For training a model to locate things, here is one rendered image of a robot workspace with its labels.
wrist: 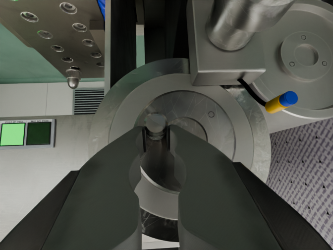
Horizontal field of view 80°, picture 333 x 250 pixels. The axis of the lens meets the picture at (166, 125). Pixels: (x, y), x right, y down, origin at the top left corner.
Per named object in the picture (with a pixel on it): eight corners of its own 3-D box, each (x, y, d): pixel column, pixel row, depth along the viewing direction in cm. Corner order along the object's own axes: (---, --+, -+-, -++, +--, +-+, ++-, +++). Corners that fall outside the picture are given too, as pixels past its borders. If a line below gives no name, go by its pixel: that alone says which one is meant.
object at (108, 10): (111, -67, 20) (109, 112, 17) (136, 55, 43) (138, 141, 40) (106, -67, 20) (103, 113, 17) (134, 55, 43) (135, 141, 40)
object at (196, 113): (222, 209, 13) (116, 176, 13) (214, 203, 15) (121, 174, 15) (247, 106, 15) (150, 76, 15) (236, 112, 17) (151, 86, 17)
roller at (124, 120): (221, 55, 17) (278, 187, 15) (183, 119, 43) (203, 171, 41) (89, 97, 16) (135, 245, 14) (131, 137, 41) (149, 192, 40)
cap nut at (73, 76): (78, 68, 49) (77, 86, 48) (83, 75, 53) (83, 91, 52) (63, 68, 49) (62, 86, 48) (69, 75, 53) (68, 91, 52)
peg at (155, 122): (172, 117, 12) (161, 139, 11) (169, 126, 14) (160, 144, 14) (150, 107, 12) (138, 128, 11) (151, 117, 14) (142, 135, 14)
